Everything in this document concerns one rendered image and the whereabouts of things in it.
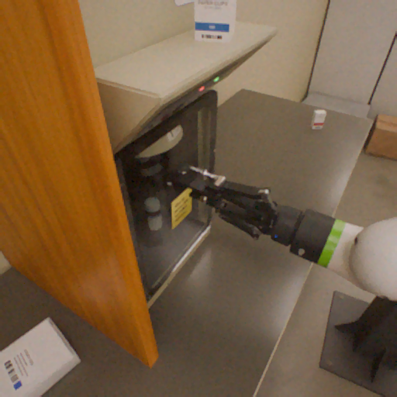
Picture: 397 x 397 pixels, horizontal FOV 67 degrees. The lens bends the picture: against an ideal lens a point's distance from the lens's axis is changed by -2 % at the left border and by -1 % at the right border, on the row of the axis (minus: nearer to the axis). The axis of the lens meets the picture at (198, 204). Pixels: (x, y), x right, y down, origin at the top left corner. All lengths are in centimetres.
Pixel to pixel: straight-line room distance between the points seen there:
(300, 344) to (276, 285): 102
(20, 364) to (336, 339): 153
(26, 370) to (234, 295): 48
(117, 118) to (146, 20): 15
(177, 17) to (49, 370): 68
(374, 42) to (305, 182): 240
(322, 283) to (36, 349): 167
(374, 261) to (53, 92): 40
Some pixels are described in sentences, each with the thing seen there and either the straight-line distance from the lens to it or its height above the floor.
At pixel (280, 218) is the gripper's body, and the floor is 123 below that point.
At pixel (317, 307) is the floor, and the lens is 198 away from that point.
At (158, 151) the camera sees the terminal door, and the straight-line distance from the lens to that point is 53.
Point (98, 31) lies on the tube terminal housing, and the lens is 41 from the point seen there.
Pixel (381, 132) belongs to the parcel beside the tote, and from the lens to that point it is 327.
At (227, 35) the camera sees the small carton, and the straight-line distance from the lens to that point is 48.
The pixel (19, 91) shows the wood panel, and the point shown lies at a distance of 34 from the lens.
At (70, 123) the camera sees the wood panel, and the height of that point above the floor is 151.
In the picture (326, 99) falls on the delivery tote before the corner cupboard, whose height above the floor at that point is 33.
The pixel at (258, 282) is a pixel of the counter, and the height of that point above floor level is 94.
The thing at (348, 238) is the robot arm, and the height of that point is 124.
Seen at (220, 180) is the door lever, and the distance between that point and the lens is 69.
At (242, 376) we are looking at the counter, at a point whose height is 94.
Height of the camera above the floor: 163
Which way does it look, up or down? 43 degrees down
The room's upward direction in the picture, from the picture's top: straight up
